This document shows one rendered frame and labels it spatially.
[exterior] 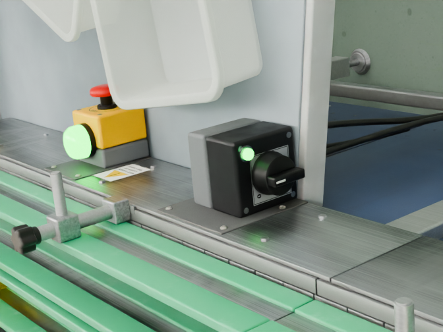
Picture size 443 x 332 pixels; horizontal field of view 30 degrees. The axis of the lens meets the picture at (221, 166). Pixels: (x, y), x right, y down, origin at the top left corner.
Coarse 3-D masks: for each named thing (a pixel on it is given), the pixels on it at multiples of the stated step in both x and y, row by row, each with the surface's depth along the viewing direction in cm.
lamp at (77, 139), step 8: (72, 128) 105; (80, 128) 105; (88, 128) 105; (64, 136) 106; (72, 136) 104; (80, 136) 104; (88, 136) 105; (64, 144) 106; (72, 144) 104; (80, 144) 104; (88, 144) 105; (72, 152) 105; (80, 152) 104; (88, 152) 105
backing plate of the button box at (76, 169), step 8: (136, 160) 108; (144, 160) 108; (48, 168) 108; (56, 168) 108; (64, 168) 107; (72, 168) 107; (80, 168) 106; (88, 168) 106; (96, 168) 106; (112, 168) 105; (64, 176) 104; (72, 176) 103; (80, 176) 103; (88, 176) 103
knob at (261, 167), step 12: (264, 156) 82; (276, 156) 82; (252, 168) 82; (264, 168) 81; (276, 168) 81; (288, 168) 82; (300, 168) 82; (252, 180) 82; (264, 180) 81; (276, 180) 80; (288, 180) 81; (264, 192) 83; (276, 192) 82
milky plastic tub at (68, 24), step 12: (24, 0) 112; (36, 0) 111; (48, 0) 111; (60, 0) 111; (72, 0) 112; (84, 0) 102; (36, 12) 110; (48, 12) 109; (60, 12) 109; (72, 12) 109; (84, 12) 103; (48, 24) 108; (60, 24) 106; (72, 24) 103; (84, 24) 104; (60, 36) 106; (72, 36) 103
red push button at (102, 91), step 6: (102, 84) 108; (90, 90) 106; (96, 90) 106; (102, 90) 105; (108, 90) 105; (96, 96) 106; (102, 96) 105; (108, 96) 107; (102, 102) 107; (108, 102) 107
